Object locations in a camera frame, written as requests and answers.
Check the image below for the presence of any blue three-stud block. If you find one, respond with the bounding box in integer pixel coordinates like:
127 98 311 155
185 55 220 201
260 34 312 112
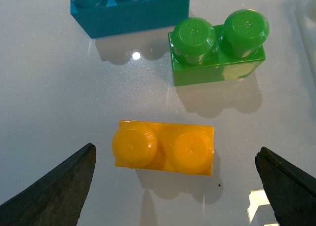
70 0 190 38

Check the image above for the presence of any yellow two-stud block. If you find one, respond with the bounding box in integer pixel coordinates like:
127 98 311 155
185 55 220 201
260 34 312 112
112 120 215 176

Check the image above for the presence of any green two-stud block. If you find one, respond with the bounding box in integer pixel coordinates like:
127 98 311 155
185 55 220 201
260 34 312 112
168 9 270 86

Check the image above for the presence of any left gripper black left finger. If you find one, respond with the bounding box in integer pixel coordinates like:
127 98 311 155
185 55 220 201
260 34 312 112
0 143 96 226

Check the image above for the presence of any white studded base plate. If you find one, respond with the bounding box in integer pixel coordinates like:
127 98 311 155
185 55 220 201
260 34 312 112
295 0 316 85

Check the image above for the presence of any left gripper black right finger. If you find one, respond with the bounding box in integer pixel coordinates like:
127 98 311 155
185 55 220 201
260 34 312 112
255 147 316 226

